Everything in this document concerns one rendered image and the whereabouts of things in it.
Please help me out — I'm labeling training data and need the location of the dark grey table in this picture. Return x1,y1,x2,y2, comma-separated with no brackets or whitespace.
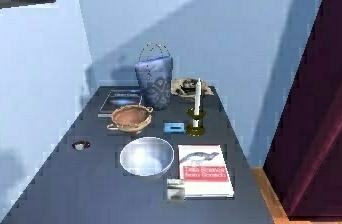
0,85,275,224

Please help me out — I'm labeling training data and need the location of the white candle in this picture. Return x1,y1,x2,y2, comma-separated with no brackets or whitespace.
192,78,202,128

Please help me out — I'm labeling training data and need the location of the dark red curtain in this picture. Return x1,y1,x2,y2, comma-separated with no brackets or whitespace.
262,0,342,222

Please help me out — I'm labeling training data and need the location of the small blue cassette box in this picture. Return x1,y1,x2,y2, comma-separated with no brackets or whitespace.
163,121,186,134

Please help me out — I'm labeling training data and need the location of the white and red book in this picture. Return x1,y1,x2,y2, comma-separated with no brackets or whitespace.
177,144,235,199

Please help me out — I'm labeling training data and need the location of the dark blue book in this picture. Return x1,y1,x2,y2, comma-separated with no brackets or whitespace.
97,89,144,118

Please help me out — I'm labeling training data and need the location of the brown two-handled clay bowl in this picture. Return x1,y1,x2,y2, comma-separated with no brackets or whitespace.
106,104,154,135

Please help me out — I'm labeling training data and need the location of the small black and white watch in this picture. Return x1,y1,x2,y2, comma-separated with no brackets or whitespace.
71,140,91,151

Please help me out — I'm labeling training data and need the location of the blue patterned handbag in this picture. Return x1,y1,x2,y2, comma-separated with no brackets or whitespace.
134,42,174,111

